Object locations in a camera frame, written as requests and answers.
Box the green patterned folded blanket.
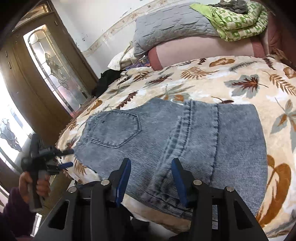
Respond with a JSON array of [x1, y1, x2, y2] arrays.
[[190, 1, 268, 42]]

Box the grey quilted pillow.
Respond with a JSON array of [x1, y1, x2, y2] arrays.
[[132, 3, 219, 56]]

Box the wooden door with glass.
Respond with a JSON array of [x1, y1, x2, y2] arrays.
[[1, 1, 97, 145]]

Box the dark grey cloth on blanket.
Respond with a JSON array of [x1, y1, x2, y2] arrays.
[[209, 0, 248, 14]]

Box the blue denim pants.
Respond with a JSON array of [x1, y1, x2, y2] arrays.
[[74, 98, 268, 219]]

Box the black cloth on sofa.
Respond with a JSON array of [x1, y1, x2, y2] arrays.
[[91, 69, 122, 97]]

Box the dark purple sleeve forearm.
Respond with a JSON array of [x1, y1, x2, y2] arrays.
[[1, 187, 36, 240]]

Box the person left hand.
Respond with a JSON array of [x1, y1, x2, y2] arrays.
[[18, 172, 52, 204]]

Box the white cream cloth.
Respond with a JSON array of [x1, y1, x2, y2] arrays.
[[107, 42, 144, 71]]

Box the leaf pattern fleece blanket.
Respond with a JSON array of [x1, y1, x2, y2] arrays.
[[56, 56, 295, 240]]

